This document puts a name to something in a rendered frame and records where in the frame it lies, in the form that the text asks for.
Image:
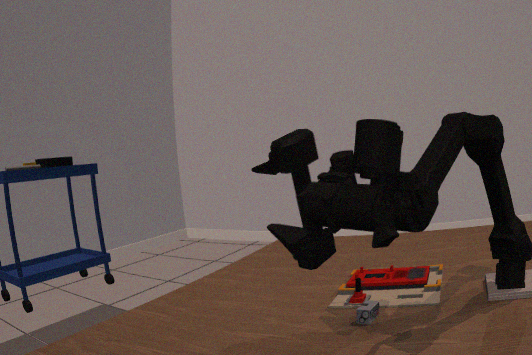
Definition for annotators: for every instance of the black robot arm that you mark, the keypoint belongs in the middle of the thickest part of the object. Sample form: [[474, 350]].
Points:
[[407, 201]]

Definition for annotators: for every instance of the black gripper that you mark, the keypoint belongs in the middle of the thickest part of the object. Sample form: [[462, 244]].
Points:
[[318, 202]]

